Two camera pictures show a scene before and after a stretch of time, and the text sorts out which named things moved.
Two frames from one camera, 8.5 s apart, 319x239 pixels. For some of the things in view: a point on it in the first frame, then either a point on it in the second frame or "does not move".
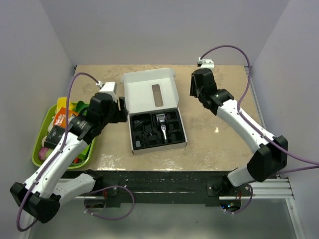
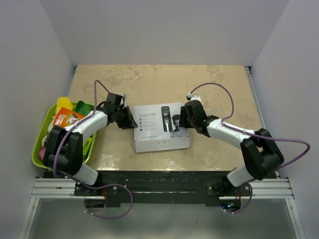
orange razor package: x=60 y=118 does not move
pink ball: x=42 y=153 does not move
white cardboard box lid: x=150 y=90 to x=158 y=128
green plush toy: x=81 y=107 does not move
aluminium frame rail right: x=276 y=188 does not move
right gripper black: x=192 y=92 to x=181 y=121
